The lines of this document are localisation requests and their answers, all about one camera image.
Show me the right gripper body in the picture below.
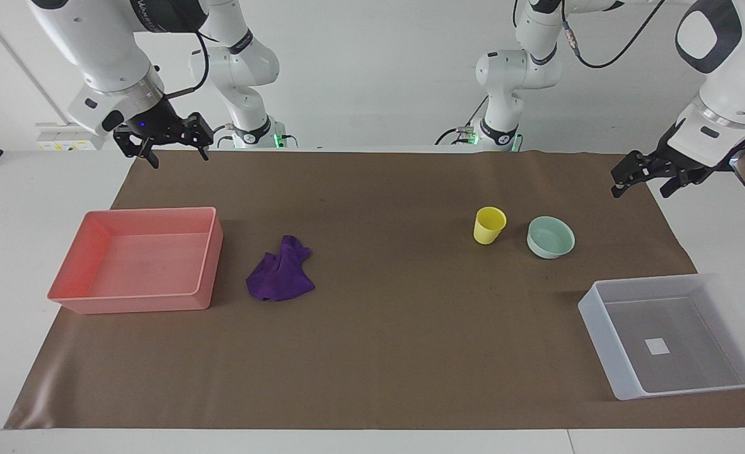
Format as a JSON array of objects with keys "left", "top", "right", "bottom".
[{"left": 115, "top": 96, "right": 190, "bottom": 144}]

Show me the clear plastic box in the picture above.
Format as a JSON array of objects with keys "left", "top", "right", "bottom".
[{"left": 577, "top": 272, "right": 745, "bottom": 402}]

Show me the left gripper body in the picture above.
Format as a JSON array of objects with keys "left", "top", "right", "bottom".
[{"left": 650, "top": 123, "right": 736, "bottom": 184}]

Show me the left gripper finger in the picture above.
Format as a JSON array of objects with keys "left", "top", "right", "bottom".
[
  {"left": 610, "top": 150, "right": 657, "bottom": 199},
  {"left": 659, "top": 166, "right": 695, "bottom": 200}
]

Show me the pale green bowl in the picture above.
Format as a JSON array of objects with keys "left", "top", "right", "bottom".
[{"left": 526, "top": 216, "right": 576, "bottom": 260}]

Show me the white wall socket strip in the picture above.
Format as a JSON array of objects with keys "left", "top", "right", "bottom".
[{"left": 35, "top": 122, "right": 107, "bottom": 152}]

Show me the pink plastic box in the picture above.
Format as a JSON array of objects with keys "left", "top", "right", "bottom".
[{"left": 47, "top": 207, "right": 224, "bottom": 315}]

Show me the purple cloth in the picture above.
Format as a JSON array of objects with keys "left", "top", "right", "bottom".
[{"left": 245, "top": 235, "right": 316, "bottom": 303}]

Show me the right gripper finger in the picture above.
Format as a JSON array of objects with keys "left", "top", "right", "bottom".
[
  {"left": 180, "top": 112, "right": 215, "bottom": 161},
  {"left": 113, "top": 130, "right": 160, "bottom": 170}
]

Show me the yellow plastic cup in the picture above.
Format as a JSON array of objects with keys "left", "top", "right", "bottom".
[{"left": 473, "top": 206, "right": 508, "bottom": 246}]

